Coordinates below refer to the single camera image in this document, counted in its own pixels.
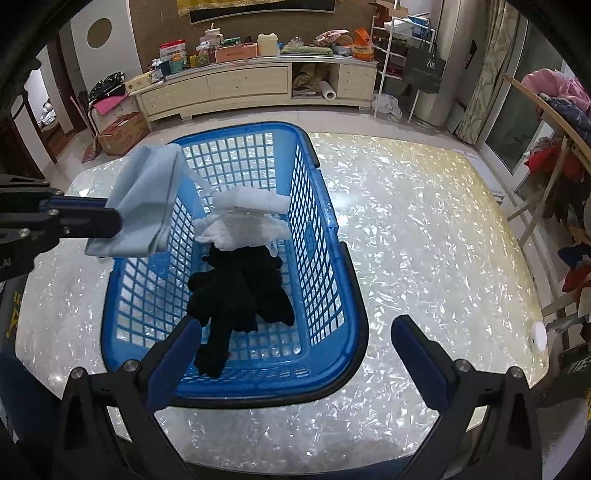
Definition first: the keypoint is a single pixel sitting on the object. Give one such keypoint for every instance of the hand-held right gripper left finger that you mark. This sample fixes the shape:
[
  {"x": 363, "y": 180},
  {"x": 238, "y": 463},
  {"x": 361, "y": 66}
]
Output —
[{"x": 178, "y": 364}]

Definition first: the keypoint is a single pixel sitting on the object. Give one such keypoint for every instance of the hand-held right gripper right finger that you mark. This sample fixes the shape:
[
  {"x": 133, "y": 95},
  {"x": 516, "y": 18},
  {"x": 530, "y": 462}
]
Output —
[{"x": 425, "y": 369}]

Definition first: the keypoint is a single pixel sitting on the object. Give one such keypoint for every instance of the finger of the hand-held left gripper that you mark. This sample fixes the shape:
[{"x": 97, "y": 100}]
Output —
[
  {"x": 92, "y": 224},
  {"x": 78, "y": 203}
]

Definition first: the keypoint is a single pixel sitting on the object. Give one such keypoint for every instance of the light blue cloth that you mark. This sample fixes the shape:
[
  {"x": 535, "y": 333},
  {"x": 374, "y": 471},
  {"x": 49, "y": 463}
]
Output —
[{"x": 143, "y": 198}]

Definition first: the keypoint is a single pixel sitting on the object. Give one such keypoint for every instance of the black garment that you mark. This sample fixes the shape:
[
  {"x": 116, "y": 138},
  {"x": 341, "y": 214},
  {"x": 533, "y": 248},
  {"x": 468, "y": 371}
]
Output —
[{"x": 240, "y": 286}]

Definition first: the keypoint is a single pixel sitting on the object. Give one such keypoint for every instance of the blue plastic basket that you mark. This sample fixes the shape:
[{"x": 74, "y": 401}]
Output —
[{"x": 277, "y": 392}]

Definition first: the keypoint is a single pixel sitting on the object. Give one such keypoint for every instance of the white cloth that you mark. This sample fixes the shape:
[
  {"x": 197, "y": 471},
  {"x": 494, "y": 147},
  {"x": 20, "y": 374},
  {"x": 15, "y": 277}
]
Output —
[{"x": 240, "y": 230}]

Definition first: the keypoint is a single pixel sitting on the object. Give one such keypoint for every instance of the broom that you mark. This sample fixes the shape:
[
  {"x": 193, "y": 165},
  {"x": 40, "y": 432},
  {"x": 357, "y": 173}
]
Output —
[{"x": 90, "y": 152}]

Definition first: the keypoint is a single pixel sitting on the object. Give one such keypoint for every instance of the brown cardboard box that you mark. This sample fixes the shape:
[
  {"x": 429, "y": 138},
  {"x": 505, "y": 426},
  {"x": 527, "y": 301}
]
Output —
[{"x": 122, "y": 136}]

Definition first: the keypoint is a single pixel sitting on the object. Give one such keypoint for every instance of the pink folded cloth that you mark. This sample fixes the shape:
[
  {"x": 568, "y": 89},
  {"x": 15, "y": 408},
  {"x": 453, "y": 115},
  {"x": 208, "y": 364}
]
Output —
[{"x": 108, "y": 104}]

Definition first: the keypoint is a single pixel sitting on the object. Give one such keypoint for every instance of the small white round device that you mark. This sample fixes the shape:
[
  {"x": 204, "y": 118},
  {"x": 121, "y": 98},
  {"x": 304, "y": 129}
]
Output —
[{"x": 539, "y": 338}]

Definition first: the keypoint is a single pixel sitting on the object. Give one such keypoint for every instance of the dark clothes pile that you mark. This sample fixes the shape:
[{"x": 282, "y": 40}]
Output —
[{"x": 107, "y": 84}]

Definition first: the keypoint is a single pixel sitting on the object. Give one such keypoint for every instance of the cream carton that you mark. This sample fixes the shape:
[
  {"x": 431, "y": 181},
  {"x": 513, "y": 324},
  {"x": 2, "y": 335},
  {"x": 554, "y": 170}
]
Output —
[{"x": 138, "y": 81}]

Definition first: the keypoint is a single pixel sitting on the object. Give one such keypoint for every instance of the red and white bag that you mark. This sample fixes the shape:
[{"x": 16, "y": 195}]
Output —
[{"x": 173, "y": 53}]

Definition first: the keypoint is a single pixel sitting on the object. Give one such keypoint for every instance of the cream television cabinet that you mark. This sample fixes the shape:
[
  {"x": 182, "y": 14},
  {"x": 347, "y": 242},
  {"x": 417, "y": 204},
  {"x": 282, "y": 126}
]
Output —
[{"x": 244, "y": 83}]

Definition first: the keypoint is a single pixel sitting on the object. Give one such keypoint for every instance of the white cup with straw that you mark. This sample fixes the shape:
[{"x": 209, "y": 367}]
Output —
[{"x": 214, "y": 38}]

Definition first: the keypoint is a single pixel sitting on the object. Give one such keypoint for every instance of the pink box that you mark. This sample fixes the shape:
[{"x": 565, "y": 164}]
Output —
[{"x": 235, "y": 53}]

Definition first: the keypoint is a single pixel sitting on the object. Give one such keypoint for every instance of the red hanging clothes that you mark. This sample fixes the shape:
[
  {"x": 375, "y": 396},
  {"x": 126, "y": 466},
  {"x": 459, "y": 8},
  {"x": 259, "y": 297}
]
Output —
[{"x": 549, "y": 159}]

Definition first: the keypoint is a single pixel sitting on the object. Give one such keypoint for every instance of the white plastic jug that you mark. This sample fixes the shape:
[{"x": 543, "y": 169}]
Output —
[{"x": 268, "y": 46}]

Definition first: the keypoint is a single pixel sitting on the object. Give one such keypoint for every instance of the black television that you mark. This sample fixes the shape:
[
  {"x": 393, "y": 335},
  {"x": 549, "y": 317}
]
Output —
[{"x": 258, "y": 14}]

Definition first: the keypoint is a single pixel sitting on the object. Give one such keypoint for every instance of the white plastic bag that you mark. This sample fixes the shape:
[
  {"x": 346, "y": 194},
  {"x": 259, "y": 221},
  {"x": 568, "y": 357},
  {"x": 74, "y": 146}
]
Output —
[{"x": 387, "y": 105}]

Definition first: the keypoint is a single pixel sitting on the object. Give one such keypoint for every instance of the white paper roll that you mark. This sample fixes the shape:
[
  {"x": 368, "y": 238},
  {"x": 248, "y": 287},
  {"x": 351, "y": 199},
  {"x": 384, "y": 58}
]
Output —
[{"x": 328, "y": 92}]

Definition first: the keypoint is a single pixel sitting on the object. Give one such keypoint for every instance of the green pad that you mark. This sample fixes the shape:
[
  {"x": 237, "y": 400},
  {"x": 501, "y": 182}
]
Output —
[{"x": 304, "y": 48}]

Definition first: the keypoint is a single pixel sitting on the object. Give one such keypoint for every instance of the wooden drying rack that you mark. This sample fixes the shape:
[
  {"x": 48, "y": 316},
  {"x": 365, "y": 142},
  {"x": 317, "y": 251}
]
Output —
[{"x": 561, "y": 120}]

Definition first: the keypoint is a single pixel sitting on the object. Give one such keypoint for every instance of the patterned curtain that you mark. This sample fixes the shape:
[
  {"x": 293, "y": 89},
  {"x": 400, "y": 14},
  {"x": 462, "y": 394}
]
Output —
[{"x": 489, "y": 83}]

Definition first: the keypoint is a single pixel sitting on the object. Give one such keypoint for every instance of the dark blue garment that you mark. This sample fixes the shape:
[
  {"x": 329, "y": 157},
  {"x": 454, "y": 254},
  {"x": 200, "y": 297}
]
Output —
[{"x": 570, "y": 113}]

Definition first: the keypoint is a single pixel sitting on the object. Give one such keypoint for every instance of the black shopping bag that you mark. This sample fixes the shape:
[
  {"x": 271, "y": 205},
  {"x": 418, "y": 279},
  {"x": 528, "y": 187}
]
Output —
[{"x": 425, "y": 69}]

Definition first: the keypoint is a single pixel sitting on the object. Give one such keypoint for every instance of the patterned snack bag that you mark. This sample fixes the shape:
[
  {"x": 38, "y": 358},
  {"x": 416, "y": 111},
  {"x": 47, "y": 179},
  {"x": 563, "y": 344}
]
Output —
[{"x": 331, "y": 37}]

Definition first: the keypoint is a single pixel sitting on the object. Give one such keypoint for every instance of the white metal rack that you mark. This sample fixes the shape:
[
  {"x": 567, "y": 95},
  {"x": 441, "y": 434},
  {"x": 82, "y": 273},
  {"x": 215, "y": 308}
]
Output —
[{"x": 388, "y": 60}]

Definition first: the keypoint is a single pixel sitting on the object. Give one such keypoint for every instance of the pink blanket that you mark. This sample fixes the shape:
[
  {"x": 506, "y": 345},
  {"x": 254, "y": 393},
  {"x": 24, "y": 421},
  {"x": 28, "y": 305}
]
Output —
[{"x": 558, "y": 85}]

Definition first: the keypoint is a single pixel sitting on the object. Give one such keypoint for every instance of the orange bag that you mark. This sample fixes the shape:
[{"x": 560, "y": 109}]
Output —
[{"x": 362, "y": 46}]

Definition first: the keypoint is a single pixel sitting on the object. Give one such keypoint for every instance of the standing air conditioner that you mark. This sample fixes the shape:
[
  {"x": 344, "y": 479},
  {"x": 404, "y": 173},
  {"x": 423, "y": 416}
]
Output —
[{"x": 455, "y": 27}]

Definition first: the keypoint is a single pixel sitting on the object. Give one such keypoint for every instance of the open cardboard box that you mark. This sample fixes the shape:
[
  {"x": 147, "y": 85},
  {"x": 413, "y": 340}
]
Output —
[{"x": 388, "y": 8}]

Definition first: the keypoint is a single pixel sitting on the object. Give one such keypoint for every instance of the round brown wall disc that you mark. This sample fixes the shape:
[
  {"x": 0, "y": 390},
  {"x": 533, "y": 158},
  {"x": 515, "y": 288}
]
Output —
[{"x": 99, "y": 30}]

